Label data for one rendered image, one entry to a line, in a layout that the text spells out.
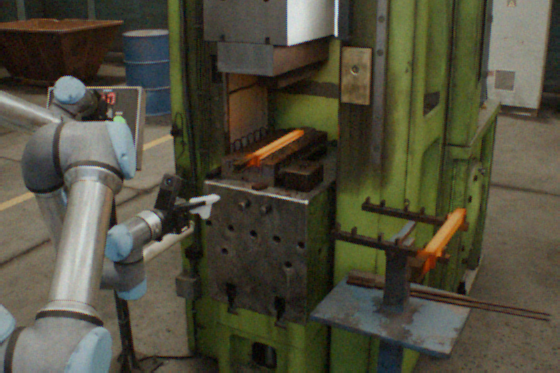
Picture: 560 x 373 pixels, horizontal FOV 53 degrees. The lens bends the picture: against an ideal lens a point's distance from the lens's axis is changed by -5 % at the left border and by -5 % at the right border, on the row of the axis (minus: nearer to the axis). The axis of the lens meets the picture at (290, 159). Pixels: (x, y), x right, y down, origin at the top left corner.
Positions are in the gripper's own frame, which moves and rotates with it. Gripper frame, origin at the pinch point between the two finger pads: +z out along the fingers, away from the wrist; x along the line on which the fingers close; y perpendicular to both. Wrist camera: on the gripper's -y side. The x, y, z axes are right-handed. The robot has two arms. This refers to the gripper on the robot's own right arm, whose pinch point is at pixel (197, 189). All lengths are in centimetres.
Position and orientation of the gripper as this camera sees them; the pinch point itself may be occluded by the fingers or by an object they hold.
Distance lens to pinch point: 164.7
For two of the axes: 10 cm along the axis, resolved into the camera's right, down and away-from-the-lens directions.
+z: 4.5, -2.8, 8.5
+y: 0.0, 9.5, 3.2
